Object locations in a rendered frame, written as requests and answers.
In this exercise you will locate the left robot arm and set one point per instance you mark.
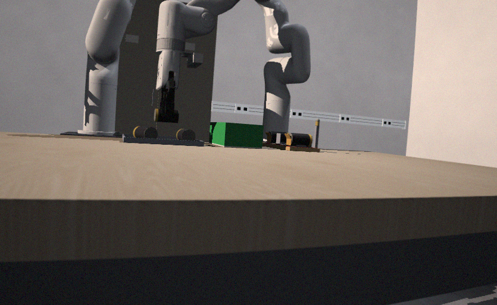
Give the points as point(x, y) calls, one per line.
point(178, 22)

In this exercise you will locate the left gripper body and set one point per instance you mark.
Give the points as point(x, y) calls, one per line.
point(169, 61)

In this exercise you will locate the green box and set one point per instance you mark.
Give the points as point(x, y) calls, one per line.
point(236, 135)

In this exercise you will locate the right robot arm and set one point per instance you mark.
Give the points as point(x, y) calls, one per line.
point(103, 40)

